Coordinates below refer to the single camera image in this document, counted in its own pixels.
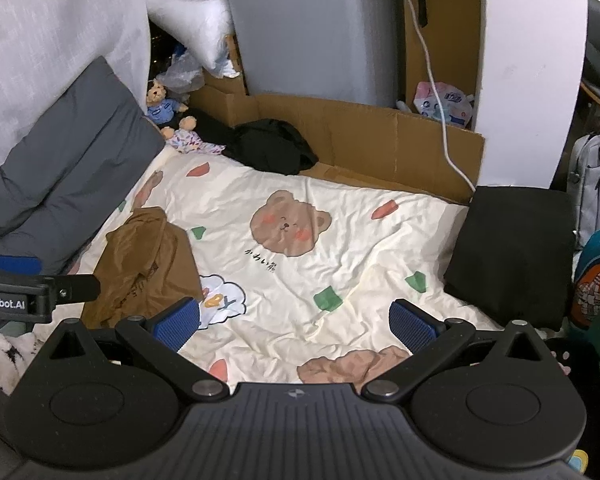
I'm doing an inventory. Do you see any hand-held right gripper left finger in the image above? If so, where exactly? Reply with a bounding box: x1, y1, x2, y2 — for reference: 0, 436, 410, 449
32, 297, 231, 403

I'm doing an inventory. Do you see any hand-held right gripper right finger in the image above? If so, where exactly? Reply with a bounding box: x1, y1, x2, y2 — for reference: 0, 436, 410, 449
364, 299, 563, 403

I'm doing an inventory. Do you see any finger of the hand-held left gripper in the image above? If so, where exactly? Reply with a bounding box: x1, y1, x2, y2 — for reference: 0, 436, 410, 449
0, 254, 43, 276
0, 269, 102, 306

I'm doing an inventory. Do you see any brown printed t-shirt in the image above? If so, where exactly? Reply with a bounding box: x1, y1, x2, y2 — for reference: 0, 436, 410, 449
82, 206, 203, 330

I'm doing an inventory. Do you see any white fuzzy cloth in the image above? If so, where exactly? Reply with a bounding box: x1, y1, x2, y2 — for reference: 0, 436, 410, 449
0, 332, 43, 392

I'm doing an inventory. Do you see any grey pillow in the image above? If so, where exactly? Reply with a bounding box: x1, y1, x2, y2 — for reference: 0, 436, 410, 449
0, 56, 167, 276

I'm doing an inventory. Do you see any bear print bedsheet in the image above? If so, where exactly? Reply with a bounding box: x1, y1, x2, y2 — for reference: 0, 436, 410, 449
27, 152, 548, 396

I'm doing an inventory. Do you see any black paw print cloth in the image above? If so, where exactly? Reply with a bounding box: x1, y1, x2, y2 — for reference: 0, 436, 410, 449
542, 335, 600, 396

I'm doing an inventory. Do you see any floral dress doll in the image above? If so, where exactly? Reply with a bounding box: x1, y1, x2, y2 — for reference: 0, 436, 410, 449
166, 127, 227, 156

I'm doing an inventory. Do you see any teal orange garment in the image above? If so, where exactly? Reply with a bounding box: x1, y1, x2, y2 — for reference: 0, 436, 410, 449
570, 220, 600, 331

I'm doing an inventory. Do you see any brown cardboard sheet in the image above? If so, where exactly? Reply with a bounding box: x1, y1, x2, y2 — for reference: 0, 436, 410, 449
190, 0, 487, 206

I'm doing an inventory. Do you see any black garment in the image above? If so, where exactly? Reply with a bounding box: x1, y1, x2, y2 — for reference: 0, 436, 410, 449
222, 119, 320, 176

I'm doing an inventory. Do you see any teddy bear blue shirt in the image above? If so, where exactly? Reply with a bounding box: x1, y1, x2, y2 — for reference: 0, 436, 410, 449
145, 80, 198, 140

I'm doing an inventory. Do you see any pink white refill pouch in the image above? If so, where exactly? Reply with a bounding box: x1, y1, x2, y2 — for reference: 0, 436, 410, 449
412, 81, 476, 128

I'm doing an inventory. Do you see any white curtain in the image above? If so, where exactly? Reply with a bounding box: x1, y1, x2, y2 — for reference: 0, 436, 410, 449
0, 0, 153, 176

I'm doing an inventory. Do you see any grey backpack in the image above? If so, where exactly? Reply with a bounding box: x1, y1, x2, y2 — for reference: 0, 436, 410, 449
567, 130, 600, 251

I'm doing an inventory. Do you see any clear plastic bag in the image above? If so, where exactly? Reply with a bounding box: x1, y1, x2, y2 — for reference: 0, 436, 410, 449
155, 52, 206, 93

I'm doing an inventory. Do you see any white plastic-wrapped pillow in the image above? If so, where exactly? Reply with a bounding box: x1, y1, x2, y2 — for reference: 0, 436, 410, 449
145, 0, 236, 73

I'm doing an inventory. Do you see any bubble-wrapped grey panel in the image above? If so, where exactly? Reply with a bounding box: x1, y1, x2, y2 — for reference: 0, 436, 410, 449
222, 0, 406, 108

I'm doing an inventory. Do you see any white cable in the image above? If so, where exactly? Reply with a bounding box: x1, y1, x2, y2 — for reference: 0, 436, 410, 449
395, 0, 476, 193

